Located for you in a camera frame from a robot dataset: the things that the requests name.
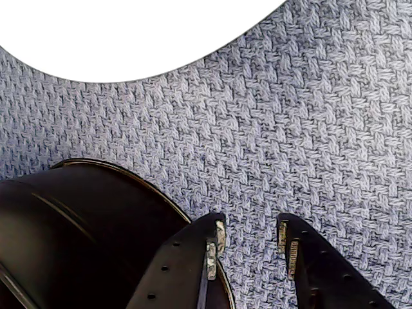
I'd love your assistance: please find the blue woven tablecloth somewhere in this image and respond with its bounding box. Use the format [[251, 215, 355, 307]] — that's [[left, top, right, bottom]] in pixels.
[[0, 0, 412, 309]]

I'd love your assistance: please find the black metal bucket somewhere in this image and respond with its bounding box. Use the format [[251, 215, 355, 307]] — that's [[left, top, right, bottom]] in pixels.
[[0, 157, 237, 309]]

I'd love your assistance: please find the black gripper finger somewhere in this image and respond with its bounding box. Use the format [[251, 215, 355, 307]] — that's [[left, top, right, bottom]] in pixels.
[[276, 212, 397, 309], [125, 212, 228, 309]]

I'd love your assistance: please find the white round plate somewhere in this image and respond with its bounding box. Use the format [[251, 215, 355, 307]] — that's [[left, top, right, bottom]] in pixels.
[[0, 0, 287, 84]]

